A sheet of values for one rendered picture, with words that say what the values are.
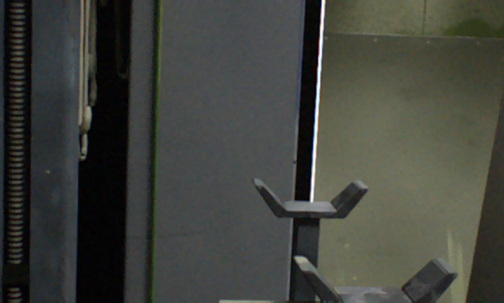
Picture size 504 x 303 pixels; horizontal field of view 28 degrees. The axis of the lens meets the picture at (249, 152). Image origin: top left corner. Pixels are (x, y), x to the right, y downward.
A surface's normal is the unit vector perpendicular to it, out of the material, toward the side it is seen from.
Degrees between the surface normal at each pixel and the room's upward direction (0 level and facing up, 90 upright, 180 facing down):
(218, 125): 90
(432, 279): 45
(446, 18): 90
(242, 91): 90
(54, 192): 90
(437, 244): 57
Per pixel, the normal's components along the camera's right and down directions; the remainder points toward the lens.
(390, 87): 0.11, -0.39
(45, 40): 0.11, 0.18
